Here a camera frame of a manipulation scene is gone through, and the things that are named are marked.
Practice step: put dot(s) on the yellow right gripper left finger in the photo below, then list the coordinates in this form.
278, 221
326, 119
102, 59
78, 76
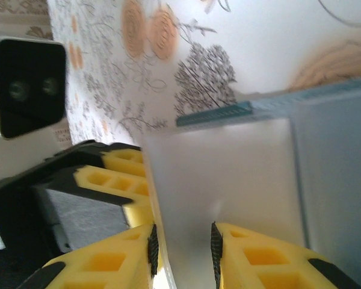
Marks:
108, 265

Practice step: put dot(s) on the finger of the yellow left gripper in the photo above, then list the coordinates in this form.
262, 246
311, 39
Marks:
124, 159
117, 182

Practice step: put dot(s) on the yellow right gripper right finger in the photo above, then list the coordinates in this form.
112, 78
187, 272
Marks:
258, 262

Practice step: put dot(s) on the blue leather card holder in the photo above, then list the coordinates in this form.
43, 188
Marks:
334, 150

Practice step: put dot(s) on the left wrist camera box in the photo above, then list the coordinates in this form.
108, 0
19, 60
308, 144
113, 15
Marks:
30, 87

